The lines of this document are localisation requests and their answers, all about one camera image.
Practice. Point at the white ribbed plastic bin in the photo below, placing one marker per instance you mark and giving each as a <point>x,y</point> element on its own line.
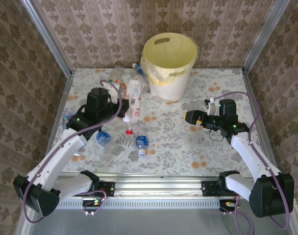
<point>168,90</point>

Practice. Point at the small controller board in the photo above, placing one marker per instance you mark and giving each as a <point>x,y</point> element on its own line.
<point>95,202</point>
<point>227,204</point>

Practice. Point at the aluminium frame post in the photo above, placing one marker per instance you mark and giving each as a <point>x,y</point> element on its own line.
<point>47,36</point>
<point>264,36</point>

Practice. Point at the purple label plastic bottle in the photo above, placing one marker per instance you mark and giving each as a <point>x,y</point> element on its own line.
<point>68,120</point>

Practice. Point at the white red print crushed bottle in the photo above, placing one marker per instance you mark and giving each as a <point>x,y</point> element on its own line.
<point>134,102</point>

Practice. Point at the floral patterned tablecloth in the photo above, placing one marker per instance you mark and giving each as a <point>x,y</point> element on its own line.
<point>176,147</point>

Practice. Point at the grey metal sheet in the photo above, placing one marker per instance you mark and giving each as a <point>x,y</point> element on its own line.
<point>151,222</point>

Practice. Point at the aluminium table side rail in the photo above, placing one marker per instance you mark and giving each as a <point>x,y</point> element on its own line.
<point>56,122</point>
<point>249,85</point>

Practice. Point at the blue label water bottle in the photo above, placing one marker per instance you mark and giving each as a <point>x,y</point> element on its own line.
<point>103,137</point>
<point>142,142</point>
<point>139,68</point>

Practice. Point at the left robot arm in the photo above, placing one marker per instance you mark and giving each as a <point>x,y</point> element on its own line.
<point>63,151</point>

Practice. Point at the clear unlabelled plastic bottle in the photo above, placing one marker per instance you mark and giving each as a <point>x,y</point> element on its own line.
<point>117,73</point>

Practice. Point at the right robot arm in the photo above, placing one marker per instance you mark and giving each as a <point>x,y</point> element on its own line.
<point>249,156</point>

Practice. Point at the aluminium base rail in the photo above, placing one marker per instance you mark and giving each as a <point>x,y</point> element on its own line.
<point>158,186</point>

